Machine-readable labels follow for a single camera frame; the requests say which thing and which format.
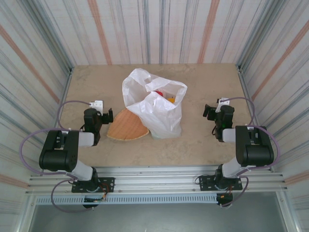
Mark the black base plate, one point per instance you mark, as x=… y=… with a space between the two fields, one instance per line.
x=108 y=184
x=206 y=182

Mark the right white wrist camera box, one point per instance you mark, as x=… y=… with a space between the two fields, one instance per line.
x=221 y=104

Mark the aluminium mounting rail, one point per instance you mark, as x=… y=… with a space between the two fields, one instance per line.
x=157 y=178

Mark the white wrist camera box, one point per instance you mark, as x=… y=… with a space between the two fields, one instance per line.
x=221 y=104
x=97 y=105

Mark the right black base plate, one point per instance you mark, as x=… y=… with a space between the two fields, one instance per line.
x=206 y=182

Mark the yellow-orange pear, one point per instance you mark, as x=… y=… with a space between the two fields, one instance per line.
x=171 y=99

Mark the aluminium frame post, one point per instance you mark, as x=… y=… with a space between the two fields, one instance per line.
x=56 y=120
x=253 y=116

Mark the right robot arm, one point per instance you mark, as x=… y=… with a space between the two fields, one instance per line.
x=256 y=152

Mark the black under-rail clamp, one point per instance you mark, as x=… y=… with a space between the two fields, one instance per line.
x=224 y=200
x=90 y=204

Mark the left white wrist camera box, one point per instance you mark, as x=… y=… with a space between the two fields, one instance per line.
x=97 y=105

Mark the white plastic bag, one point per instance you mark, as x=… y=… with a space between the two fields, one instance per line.
x=159 y=116

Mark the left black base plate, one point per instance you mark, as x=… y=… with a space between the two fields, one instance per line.
x=108 y=184

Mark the red strawberry with green stem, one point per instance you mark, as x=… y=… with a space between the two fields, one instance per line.
x=159 y=93

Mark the wooden plate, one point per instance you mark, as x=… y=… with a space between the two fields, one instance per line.
x=125 y=128

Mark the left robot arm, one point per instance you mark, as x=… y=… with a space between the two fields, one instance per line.
x=58 y=159

